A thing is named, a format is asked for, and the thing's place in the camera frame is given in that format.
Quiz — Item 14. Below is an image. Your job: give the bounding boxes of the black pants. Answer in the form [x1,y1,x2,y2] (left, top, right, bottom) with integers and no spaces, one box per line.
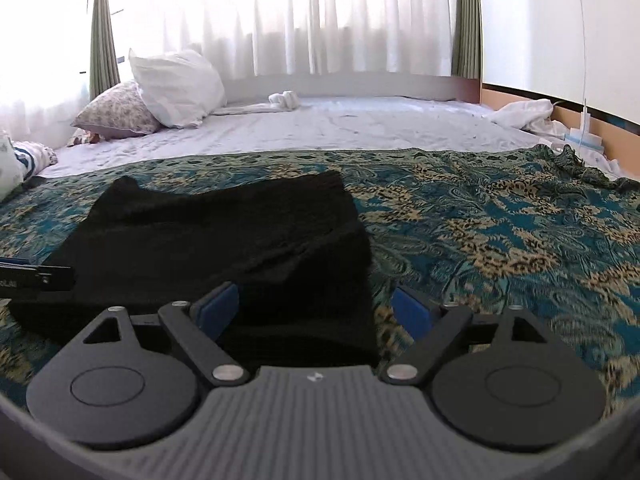
[9,171,378,370]

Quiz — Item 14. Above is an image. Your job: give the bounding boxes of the large white floral pillow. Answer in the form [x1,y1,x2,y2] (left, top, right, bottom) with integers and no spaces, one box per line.
[0,132,24,202]

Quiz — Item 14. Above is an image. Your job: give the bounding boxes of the white blue patterned cloth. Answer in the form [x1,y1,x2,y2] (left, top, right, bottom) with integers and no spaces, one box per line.
[13,141,58,181]

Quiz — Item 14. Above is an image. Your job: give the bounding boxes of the teal paisley bedspread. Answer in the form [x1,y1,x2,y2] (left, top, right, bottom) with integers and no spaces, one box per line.
[1,145,639,412]

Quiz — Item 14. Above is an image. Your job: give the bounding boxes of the floral purple pillow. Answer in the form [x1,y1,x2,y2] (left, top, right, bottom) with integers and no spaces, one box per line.
[72,80,162,140]

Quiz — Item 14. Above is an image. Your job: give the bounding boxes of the green curtain left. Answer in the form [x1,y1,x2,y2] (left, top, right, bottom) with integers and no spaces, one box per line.
[89,0,120,99]

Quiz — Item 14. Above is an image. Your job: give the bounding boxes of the green curtain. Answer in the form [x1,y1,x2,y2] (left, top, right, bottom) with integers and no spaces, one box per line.
[451,0,482,80]
[89,0,120,99]

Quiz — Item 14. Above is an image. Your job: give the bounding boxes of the white bed sheet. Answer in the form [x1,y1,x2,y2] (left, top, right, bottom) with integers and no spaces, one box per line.
[42,98,541,178]

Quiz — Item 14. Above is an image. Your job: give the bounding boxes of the crumpled white cloth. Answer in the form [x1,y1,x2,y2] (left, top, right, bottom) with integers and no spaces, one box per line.
[485,99,568,138]

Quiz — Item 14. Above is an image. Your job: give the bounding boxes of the small white rolled cloth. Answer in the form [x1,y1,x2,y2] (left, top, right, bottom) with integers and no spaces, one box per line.
[268,90,300,112]

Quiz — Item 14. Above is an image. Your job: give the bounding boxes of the green curtain right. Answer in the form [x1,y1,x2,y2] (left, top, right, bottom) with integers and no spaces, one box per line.
[451,0,482,80]

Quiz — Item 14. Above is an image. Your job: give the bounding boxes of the white sheer curtain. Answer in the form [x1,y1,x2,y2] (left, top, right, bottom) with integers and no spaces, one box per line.
[108,0,454,80]

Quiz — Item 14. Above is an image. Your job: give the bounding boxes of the wooden bed frame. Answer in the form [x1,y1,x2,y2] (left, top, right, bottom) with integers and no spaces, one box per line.
[221,72,640,179]

